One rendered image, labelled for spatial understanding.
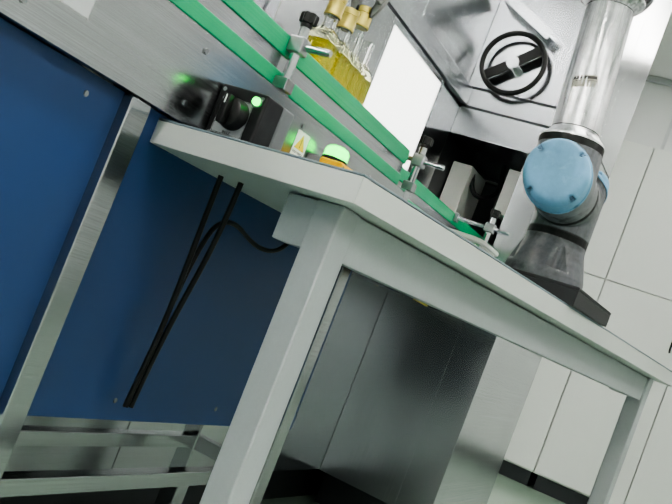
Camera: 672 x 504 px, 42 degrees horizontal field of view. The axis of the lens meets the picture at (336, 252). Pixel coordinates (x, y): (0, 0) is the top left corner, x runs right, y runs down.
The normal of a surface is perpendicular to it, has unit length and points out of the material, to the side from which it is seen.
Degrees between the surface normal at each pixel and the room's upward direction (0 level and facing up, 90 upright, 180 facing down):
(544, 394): 90
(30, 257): 90
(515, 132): 90
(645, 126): 90
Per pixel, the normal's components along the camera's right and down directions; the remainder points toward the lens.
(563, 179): -0.40, -0.10
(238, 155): -0.53, -0.25
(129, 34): 0.84, 0.30
